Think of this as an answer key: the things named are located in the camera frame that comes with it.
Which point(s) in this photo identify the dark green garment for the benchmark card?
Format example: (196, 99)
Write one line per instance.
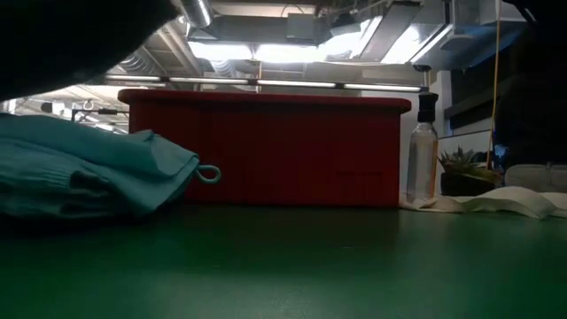
(66, 40)

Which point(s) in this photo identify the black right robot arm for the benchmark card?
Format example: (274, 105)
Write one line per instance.
(540, 88)

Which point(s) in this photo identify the long ceiling light strip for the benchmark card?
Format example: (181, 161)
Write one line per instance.
(292, 83)

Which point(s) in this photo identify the teal shorts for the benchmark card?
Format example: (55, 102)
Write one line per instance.
(88, 173)

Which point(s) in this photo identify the cream canvas tote bag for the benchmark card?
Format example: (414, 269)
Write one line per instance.
(496, 200)

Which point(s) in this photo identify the small potted succulent plant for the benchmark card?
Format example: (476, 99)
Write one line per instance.
(465, 175)

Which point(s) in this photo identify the red plastic laundry bin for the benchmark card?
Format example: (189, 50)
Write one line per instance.
(288, 146)

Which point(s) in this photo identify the clear spray bottle black cap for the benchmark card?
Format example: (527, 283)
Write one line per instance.
(423, 159)

